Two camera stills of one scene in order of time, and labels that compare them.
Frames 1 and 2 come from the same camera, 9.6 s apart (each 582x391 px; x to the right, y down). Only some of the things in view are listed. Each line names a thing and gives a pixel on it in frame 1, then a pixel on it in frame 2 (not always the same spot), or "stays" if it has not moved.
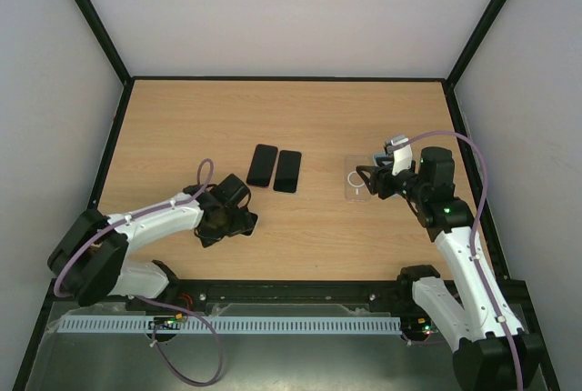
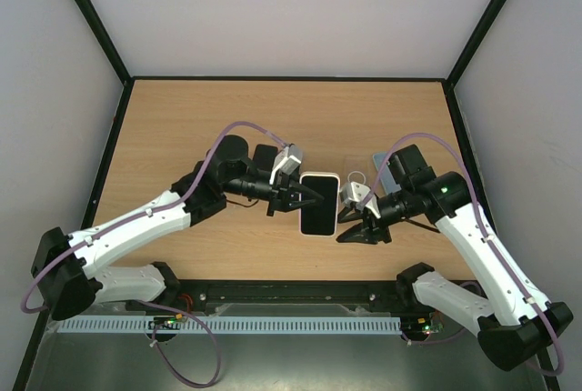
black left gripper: x=241 y=221 -> x=283 y=195
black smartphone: x=262 y=165 stays
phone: x=248 y=232 -> x=322 y=218
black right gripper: x=379 y=179 -> x=376 y=223
